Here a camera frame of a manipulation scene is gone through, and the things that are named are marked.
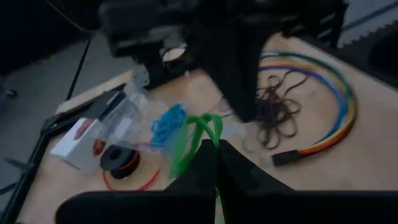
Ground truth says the green rubber bands pile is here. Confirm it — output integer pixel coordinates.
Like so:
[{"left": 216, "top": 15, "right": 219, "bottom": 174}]
[{"left": 169, "top": 113, "right": 224, "bottom": 179}]

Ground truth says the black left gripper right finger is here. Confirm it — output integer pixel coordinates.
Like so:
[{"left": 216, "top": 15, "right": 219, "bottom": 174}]
[{"left": 219, "top": 139, "right": 295, "bottom": 191}]

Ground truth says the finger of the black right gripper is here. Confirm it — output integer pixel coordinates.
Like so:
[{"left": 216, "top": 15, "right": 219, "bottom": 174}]
[{"left": 198, "top": 27, "right": 272, "bottom": 124}]

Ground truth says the dark purple rubber bands pile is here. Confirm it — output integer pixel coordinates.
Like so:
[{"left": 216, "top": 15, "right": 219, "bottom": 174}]
[{"left": 254, "top": 70, "right": 308, "bottom": 150}]

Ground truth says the multicolour cable bundle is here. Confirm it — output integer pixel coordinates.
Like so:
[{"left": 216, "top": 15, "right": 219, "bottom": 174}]
[{"left": 259, "top": 50, "right": 358, "bottom": 167}]

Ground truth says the black spool of red wire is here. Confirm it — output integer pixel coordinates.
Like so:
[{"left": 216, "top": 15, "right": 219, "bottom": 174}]
[{"left": 99, "top": 144, "right": 161, "bottom": 191}]

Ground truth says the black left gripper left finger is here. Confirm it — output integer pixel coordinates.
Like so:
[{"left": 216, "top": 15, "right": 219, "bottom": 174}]
[{"left": 167, "top": 139, "right": 219, "bottom": 191}]

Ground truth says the blue rubber bands pile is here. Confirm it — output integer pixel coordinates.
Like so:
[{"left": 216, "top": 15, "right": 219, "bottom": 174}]
[{"left": 150, "top": 104, "right": 187, "bottom": 147}]

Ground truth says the clear zip bag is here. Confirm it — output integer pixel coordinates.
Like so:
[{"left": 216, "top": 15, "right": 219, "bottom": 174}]
[{"left": 99, "top": 82, "right": 189, "bottom": 155}]

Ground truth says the white cardboard box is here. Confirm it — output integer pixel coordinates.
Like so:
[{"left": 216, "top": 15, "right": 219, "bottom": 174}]
[{"left": 49, "top": 117, "right": 108, "bottom": 175}]

